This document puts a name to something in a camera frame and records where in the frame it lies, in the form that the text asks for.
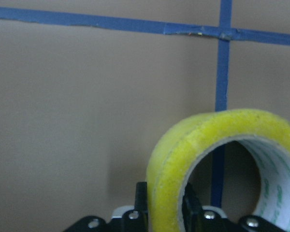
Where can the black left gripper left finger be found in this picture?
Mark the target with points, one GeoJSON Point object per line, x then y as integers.
{"type": "Point", "coordinates": [128, 218]}

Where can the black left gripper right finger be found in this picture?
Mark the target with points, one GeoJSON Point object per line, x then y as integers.
{"type": "Point", "coordinates": [199, 218]}

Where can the yellow tape roll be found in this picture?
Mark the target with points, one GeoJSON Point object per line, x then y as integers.
{"type": "Point", "coordinates": [256, 170]}

